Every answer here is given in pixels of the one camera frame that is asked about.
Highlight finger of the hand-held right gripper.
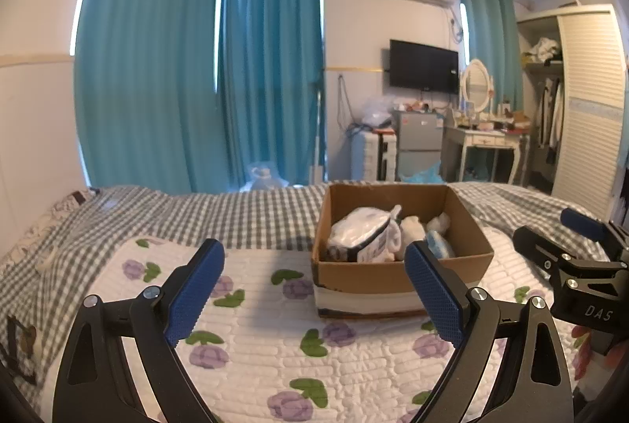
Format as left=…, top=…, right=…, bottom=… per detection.
left=512, top=225, right=579, bottom=280
left=561, top=208, right=629, bottom=254

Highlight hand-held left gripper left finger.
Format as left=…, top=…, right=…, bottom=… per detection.
left=51, top=237, right=227, bottom=423

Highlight grey checked bedsheet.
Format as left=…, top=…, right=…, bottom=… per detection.
left=0, top=181, right=611, bottom=404

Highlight white slatted wardrobe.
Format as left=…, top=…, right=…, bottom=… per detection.
left=515, top=4, right=628, bottom=213

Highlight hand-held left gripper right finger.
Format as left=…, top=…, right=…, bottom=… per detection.
left=404, top=240, right=575, bottom=423

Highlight brown cardboard box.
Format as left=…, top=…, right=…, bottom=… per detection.
left=311, top=182, right=495, bottom=320

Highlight dark brown strap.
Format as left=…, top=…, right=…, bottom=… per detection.
left=0, top=314, right=41, bottom=385

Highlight folded clothes pile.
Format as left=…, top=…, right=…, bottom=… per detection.
left=522, top=37, right=564, bottom=63

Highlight light blue suitcase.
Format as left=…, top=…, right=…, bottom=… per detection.
left=351, top=130, right=397, bottom=182

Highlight small blue tissue packet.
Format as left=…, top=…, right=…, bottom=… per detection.
left=425, top=230, right=459, bottom=259

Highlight narrow teal curtain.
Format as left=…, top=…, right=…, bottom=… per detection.
left=217, top=0, right=326, bottom=194

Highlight white floral quilt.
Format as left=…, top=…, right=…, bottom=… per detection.
left=74, top=226, right=607, bottom=423

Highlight clear plastic bag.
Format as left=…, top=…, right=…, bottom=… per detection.
left=360, top=96, right=395, bottom=130

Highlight hanging clothes in wardrobe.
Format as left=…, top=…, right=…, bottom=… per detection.
left=535, top=78, right=567, bottom=152

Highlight wide teal curtain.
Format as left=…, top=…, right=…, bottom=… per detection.
left=73, top=0, right=223, bottom=196

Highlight dark patterned pillow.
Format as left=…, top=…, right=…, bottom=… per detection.
left=51, top=188, right=102, bottom=213

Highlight plastic-wrapped white tissue pack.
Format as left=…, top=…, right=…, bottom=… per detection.
left=327, top=205, right=405, bottom=265

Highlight small grey fridge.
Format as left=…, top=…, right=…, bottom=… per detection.
left=392, top=109, right=446, bottom=182

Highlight white fluffy sock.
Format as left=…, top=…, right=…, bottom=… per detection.
left=427, top=212, right=452, bottom=235

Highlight light teal curtain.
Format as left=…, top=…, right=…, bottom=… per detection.
left=455, top=0, right=525, bottom=108

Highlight white oval mirror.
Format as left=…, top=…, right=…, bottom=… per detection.
left=459, top=58, right=494, bottom=114

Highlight hanging wall cable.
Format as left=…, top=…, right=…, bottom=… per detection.
left=337, top=74, right=353, bottom=130

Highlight white dressing table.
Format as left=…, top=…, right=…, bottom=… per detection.
left=441, top=122, right=532, bottom=186

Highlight clear bag with blue print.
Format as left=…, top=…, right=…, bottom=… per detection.
left=247, top=163, right=289, bottom=192

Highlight blue plastic bag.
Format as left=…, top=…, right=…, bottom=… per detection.
left=399, top=161, right=446, bottom=184

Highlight cosmetic bottles cluster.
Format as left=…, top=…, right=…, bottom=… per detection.
left=452, top=101, right=532, bottom=132

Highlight person's right hand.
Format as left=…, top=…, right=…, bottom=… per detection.
left=572, top=325, right=624, bottom=381

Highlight black wall television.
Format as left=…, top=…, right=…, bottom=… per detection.
left=388, top=38, right=460, bottom=95

